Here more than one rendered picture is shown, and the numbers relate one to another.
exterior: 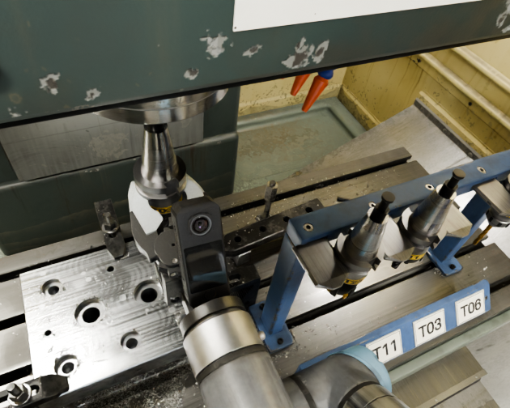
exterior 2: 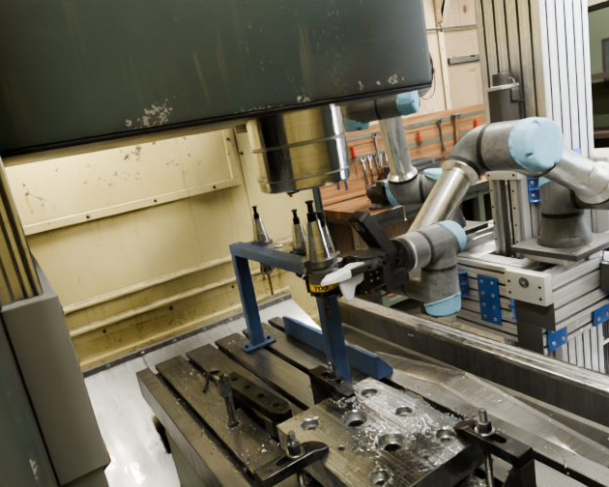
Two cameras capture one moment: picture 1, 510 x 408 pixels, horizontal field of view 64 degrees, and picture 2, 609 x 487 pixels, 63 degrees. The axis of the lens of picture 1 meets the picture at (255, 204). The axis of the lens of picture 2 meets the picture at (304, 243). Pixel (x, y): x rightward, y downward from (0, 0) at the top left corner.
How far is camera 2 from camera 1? 1.03 m
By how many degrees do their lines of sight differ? 78
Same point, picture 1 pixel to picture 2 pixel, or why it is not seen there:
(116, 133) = not seen: outside the picture
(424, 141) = (111, 383)
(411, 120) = not seen: hidden behind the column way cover
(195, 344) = (418, 243)
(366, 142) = not seen: hidden behind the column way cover
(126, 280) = (349, 434)
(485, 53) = (79, 296)
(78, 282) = (366, 461)
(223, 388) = (432, 232)
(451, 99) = (86, 346)
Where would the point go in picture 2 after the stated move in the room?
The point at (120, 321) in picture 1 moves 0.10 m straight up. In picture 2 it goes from (391, 422) to (383, 371)
